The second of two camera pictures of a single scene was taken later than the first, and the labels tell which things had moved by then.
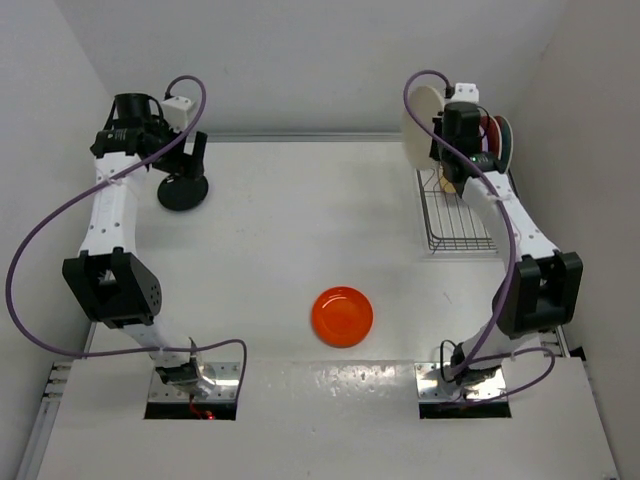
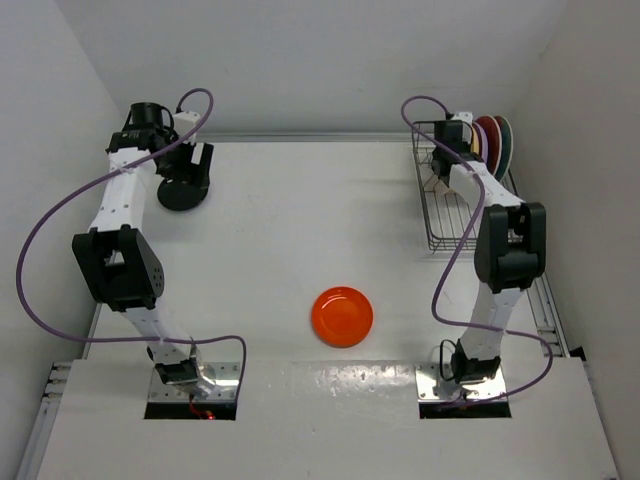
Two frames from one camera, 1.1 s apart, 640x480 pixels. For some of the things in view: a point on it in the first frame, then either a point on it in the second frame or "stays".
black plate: [179, 193] stays
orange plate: [342, 317] stays
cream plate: [417, 141] to [442, 190]
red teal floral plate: [502, 164] stays
